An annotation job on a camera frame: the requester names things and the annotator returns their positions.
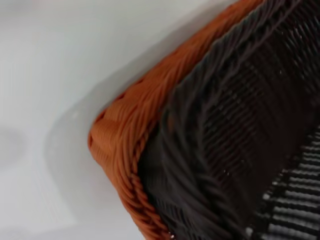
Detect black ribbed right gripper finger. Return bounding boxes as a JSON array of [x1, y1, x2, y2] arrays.
[[243, 124, 320, 240]]

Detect dark brown woven plastic basket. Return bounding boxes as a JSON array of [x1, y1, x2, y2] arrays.
[[136, 0, 320, 240]]

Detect orange woven plastic basket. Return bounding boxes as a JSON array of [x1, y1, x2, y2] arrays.
[[87, 0, 266, 240]]

